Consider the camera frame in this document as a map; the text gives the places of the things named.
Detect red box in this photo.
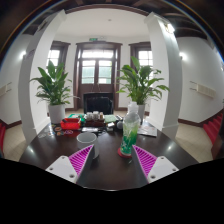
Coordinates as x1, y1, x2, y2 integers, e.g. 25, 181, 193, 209
60, 117, 82, 131

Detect dark wooden framed window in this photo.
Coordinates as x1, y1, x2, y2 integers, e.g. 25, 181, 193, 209
46, 40, 71, 68
129, 41, 154, 68

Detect red carpeted stairs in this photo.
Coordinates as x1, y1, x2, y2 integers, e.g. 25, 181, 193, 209
0, 119, 8, 148
203, 111, 224, 145

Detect green book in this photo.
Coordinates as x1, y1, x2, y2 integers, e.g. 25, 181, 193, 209
103, 114, 118, 124

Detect potted plant in white pot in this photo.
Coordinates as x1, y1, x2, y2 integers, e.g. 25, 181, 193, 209
115, 55, 170, 121
29, 59, 79, 125

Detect column lamp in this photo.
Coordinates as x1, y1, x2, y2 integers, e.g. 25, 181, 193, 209
164, 22, 176, 34

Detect black chair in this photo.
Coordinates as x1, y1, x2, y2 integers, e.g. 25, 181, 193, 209
83, 92, 115, 115

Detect dark wooden glazed door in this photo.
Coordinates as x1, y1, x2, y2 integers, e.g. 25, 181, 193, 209
73, 41, 123, 111

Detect clear bottle with green drink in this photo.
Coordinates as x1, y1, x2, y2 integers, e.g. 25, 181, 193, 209
119, 101, 142, 158

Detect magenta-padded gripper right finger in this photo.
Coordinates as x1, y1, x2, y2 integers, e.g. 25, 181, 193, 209
130, 144, 181, 184

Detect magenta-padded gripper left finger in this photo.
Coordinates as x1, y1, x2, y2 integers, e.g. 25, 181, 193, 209
44, 143, 95, 184

